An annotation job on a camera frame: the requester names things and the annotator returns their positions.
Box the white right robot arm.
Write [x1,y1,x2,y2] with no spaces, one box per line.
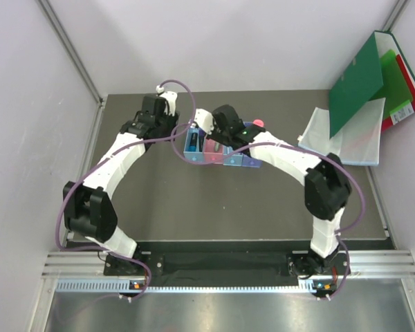
[194,104,351,274]

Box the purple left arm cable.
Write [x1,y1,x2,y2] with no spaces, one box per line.
[55,80,196,301]

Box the green binder folder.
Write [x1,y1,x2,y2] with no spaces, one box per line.
[329,30,415,137]

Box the purple plastic drawer bin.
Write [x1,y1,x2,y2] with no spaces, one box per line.
[242,122,262,168]

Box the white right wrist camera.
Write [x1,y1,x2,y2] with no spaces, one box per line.
[191,109,216,135]

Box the black highlighter blue cap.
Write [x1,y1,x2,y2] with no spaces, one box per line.
[188,131,198,151]

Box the red folder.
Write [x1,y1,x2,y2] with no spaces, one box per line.
[380,50,415,131]

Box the pink capped glue stick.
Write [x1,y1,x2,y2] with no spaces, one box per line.
[252,119,264,127]

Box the aluminium cable duct rail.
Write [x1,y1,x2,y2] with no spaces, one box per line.
[41,250,415,295]

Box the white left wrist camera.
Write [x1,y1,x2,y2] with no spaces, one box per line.
[156,85,178,116]

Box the light blue drawer bin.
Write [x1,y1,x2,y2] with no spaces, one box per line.
[223,146,243,167]

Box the translucent light blue folder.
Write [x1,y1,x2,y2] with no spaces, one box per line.
[298,98,386,167]

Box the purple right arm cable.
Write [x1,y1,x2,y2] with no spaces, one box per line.
[171,124,367,301]

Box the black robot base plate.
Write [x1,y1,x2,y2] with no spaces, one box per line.
[96,238,350,277]

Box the pink plastic drawer bin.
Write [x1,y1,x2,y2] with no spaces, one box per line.
[203,138,224,165]

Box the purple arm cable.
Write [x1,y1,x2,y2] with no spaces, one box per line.
[55,80,196,301]
[171,124,367,301]

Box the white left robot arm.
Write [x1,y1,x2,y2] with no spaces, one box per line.
[63,91,179,275]

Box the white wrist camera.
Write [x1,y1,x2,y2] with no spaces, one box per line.
[191,109,216,135]
[156,85,178,116]

